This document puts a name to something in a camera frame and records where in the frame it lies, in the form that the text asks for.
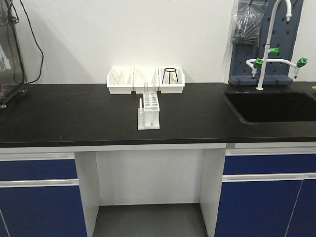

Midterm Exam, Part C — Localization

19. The blue cabinet drawer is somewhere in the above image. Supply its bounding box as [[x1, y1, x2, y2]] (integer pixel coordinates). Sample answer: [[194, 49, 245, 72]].
[[0, 159, 78, 181], [223, 154, 316, 175]]

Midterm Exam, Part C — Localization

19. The blue left cabinet drawer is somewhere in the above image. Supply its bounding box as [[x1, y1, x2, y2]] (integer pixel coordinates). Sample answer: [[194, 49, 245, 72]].
[[0, 159, 78, 181]]

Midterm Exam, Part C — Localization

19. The plastic bag of dark pegs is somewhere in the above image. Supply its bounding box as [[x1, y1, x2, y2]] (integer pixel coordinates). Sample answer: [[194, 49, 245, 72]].
[[231, 0, 268, 46]]

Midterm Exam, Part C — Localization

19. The blue right cabinet door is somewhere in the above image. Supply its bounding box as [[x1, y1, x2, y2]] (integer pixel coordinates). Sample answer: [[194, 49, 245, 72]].
[[215, 180, 316, 237]]

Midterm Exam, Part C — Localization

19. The white middle storage bin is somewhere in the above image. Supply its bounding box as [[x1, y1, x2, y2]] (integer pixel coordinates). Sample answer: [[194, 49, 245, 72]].
[[133, 67, 159, 94]]

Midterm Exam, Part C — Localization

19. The white left storage bin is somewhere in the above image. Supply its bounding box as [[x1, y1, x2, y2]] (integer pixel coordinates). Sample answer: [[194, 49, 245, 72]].
[[107, 67, 134, 94]]

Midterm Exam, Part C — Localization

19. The clear glass test tube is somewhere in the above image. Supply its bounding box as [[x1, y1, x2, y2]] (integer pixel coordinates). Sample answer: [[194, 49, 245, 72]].
[[152, 84, 157, 94], [144, 83, 148, 95]]

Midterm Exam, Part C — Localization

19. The white gooseneck lab faucet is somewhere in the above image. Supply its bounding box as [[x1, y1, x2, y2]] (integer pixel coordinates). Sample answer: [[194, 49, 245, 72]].
[[246, 0, 308, 90]]

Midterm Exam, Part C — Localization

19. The clear glass flask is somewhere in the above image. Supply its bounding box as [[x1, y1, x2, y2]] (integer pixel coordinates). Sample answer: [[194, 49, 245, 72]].
[[169, 72, 178, 84]]

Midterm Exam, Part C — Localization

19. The white storage bin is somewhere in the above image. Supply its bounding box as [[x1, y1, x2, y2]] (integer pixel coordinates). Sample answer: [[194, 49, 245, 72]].
[[133, 67, 159, 94], [107, 67, 134, 94], [158, 67, 185, 93]]

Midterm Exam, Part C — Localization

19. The clear acrylic equipment enclosure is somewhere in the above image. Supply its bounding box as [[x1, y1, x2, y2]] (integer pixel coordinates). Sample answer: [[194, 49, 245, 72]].
[[0, 0, 26, 108]]

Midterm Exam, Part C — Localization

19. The blue left cabinet door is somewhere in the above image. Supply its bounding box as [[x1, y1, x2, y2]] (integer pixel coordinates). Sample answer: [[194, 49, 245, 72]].
[[0, 186, 87, 237]]

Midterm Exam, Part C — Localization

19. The white right storage bin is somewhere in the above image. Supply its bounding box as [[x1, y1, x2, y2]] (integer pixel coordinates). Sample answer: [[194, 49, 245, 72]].
[[158, 67, 185, 93]]

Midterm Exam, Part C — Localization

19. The blue right cabinet drawer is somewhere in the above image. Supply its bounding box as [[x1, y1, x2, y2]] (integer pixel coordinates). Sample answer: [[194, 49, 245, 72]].
[[223, 154, 316, 175]]

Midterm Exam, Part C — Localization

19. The clear glass beaker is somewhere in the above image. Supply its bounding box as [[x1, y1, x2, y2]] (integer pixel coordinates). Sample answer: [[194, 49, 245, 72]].
[[112, 71, 124, 84]]

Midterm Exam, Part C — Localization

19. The grey blue pegboard drying rack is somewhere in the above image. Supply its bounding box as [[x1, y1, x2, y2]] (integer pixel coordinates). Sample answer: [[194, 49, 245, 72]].
[[229, 0, 303, 86]]

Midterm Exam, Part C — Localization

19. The black hanging cable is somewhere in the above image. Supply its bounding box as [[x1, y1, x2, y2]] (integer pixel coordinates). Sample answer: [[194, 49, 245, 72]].
[[19, 0, 44, 84]]

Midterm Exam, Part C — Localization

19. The black wire tripod stand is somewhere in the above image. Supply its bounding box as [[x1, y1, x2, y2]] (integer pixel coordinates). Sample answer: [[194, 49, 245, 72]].
[[161, 68, 179, 84]]

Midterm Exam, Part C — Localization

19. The black lab sink basin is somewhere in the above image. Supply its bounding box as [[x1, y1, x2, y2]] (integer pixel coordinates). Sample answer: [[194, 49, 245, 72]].
[[223, 91, 316, 124]]

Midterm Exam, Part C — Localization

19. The blue cabinet door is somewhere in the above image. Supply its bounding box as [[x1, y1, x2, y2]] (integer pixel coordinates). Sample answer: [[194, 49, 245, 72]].
[[215, 180, 316, 237], [0, 186, 87, 237]]

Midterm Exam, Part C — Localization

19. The white test tube rack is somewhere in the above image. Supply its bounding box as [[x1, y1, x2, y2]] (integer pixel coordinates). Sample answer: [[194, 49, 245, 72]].
[[138, 92, 160, 130]]

